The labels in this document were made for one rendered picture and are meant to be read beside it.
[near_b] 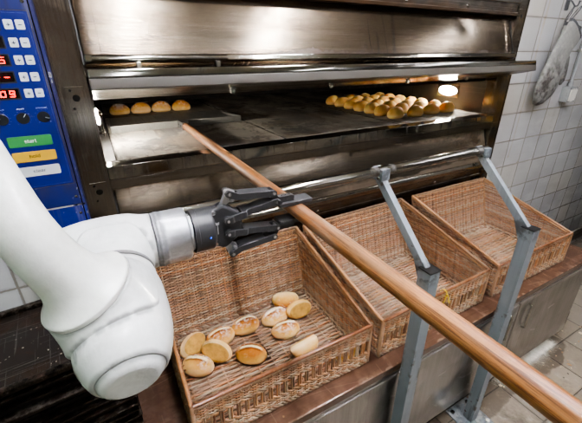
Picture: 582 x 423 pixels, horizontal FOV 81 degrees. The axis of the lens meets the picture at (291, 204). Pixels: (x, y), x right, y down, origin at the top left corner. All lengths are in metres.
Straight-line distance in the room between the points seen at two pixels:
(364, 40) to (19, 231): 1.21
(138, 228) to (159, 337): 0.20
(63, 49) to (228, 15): 0.44
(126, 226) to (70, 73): 0.59
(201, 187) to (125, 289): 0.80
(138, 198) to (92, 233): 0.62
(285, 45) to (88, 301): 0.97
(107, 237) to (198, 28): 0.73
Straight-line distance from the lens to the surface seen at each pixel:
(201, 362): 1.14
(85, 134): 1.09
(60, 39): 1.07
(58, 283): 0.41
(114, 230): 0.55
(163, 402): 1.17
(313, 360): 1.04
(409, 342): 1.15
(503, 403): 2.07
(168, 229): 0.56
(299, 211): 0.64
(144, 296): 0.43
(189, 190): 1.18
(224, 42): 1.12
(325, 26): 1.30
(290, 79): 1.05
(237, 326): 1.24
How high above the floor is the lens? 1.48
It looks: 24 degrees down
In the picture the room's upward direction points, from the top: straight up
